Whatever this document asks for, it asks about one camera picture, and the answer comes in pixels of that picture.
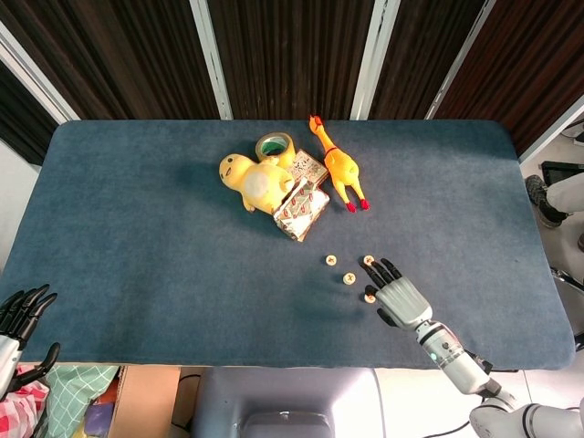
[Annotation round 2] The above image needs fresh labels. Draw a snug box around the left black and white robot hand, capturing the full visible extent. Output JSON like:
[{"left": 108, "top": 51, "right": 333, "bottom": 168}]
[{"left": 0, "top": 284, "right": 61, "bottom": 401}]

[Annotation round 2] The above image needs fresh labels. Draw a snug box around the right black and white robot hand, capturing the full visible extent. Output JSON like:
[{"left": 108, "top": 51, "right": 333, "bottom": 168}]
[{"left": 358, "top": 257, "right": 433, "bottom": 330}]

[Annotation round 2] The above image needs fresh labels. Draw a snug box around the red white checked bag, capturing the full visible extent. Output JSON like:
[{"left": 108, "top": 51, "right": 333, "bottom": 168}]
[{"left": 0, "top": 381, "right": 51, "bottom": 438}]

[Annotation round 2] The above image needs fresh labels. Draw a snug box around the green checked cloth bag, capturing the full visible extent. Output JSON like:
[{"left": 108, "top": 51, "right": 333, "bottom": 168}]
[{"left": 43, "top": 363, "right": 120, "bottom": 438}]

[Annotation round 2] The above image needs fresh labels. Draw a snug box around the purple plastic item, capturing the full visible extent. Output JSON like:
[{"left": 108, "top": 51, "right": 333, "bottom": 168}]
[{"left": 84, "top": 396, "right": 115, "bottom": 438}]

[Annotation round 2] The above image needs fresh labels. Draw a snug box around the silver red patterned packet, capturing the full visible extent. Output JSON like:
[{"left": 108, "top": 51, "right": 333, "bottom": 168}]
[{"left": 272, "top": 178, "right": 331, "bottom": 245}]

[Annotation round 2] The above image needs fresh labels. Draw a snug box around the brown cardboard box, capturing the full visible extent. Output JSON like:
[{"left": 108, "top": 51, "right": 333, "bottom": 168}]
[{"left": 107, "top": 364, "right": 183, "bottom": 438}]

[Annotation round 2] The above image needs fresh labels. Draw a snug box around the yellow rubber chicken toy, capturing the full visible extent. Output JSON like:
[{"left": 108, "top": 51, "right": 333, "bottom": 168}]
[{"left": 308, "top": 113, "right": 371, "bottom": 214}]

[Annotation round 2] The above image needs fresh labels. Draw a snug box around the grey robot torso base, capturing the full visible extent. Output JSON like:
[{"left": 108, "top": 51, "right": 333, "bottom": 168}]
[{"left": 190, "top": 367, "right": 389, "bottom": 438}]

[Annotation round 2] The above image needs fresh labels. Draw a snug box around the black metal chair base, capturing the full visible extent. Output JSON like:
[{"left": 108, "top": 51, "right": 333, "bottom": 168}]
[{"left": 549, "top": 266, "right": 584, "bottom": 293}]

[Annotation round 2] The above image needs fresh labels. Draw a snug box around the small patterned card box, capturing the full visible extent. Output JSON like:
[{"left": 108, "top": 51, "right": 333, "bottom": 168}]
[{"left": 286, "top": 149, "right": 329, "bottom": 184}]

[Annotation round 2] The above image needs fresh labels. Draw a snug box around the roll of packing tape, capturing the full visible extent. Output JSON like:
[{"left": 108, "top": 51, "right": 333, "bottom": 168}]
[{"left": 254, "top": 131, "right": 297, "bottom": 170}]

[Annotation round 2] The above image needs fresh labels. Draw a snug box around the blue felt table cloth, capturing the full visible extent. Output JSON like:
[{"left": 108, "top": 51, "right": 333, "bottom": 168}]
[{"left": 0, "top": 119, "right": 577, "bottom": 371}]

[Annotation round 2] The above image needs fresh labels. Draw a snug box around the yellow plush duck toy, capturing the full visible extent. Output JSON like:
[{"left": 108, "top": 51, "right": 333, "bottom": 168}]
[{"left": 218, "top": 152, "right": 297, "bottom": 214}]

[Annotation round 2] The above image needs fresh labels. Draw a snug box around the light grey trouser leg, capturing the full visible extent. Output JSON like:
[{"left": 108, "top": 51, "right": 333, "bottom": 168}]
[{"left": 546, "top": 171, "right": 584, "bottom": 214}]

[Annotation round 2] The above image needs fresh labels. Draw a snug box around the black flat screen device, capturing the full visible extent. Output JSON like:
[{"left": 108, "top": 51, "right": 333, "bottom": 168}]
[{"left": 541, "top": 160, "right": 584, "bottom": 183}]

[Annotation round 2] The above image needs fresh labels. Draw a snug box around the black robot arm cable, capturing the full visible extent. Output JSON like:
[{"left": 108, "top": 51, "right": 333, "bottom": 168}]
[{"left": 437, "top": 418, "right": 472, "bottom": 434}]

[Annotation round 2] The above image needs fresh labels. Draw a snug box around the thin black floor cable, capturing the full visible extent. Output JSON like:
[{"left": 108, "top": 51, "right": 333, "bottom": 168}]
[{"left": 171, "top": 372, "right": 203, "bottom": 433}]

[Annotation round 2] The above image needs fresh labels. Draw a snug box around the white aluminium partition post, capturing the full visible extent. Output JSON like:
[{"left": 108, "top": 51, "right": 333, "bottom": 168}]
[
  {"left": 423, "top": 0, "right": 496, "bottom": 120},
  {"left": 349, "top": 0, "right": 402, "bottom": 120},
  {"left": 0, "top": 20, "right": 81, "bottom": 124},
  {"left": 189, "top": 0, "right": 234, "bottom": 120},
  {"left": 518, "top": 102, "right": 584, "bottom": 163}
]

